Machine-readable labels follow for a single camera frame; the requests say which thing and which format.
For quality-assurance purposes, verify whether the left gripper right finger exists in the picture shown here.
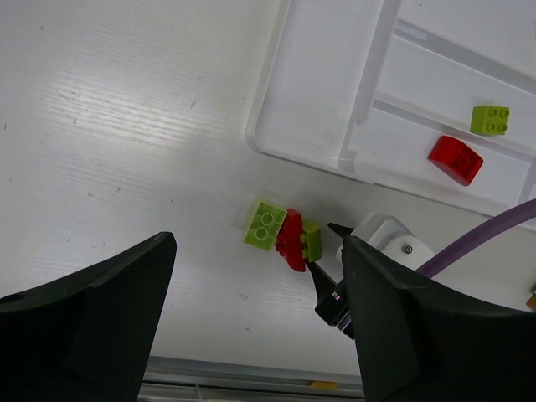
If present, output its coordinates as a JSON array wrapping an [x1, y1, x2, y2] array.
[[343, 237, 535, 401]]

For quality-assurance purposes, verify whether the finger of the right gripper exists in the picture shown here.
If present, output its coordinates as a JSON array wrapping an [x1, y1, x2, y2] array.
[[307, 262, 348, 327], [327, 222, 354, 240]]

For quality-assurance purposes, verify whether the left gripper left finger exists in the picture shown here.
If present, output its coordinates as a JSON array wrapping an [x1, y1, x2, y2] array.
[[1, 232, 177, 401]]

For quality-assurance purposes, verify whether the small green lego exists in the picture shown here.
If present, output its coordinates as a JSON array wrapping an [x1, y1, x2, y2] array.
[[300, 219, 322, 262]]

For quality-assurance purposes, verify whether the red curved lego piece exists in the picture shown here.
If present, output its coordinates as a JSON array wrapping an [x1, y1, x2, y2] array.
[[276, 208, 308, 272]]

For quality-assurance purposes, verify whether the red sloped lego brick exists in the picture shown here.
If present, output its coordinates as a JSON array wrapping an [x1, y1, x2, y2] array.
[[428, 136, 484, 186]]

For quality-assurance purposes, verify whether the small green lego brick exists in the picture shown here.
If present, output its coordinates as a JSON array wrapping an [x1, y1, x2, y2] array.
[[470, 105, 510, 136]]

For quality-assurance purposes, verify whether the orange lego brick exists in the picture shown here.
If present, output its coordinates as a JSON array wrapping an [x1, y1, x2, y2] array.
[[526, 285, 536, 312]]

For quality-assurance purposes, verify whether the white divided sorting tray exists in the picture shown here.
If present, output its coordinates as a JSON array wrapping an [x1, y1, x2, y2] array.
[[246, 1, 535, 216]]

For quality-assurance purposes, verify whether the yellow tape on rail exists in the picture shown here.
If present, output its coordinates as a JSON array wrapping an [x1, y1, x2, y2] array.
[[309, 380, 339, 390]]

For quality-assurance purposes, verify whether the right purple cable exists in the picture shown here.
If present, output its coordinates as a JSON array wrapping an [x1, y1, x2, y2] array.
[[418, 198, 536, 277]]

